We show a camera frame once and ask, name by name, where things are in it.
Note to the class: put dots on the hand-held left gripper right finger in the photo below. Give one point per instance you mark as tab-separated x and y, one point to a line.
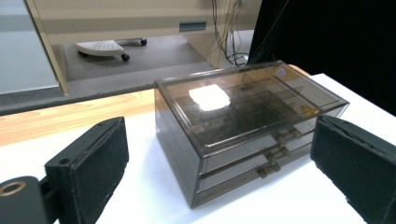
358	165

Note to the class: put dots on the light wooden desk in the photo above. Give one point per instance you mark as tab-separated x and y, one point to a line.
124	21

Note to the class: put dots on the wooden table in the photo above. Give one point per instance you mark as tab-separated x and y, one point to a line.
77	112

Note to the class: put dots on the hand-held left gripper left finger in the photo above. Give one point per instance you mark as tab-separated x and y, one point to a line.
90	168

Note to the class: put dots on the white cabinet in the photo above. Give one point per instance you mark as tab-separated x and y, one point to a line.
21	56

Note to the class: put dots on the black curtain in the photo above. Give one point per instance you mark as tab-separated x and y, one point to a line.
336	40

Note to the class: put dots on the white wheeled platform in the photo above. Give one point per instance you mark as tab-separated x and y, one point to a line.
99	47

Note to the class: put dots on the smoky translucent drawer organizer box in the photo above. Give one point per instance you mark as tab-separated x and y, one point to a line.
233	130

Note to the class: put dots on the white board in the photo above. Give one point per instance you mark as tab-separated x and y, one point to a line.
155	193

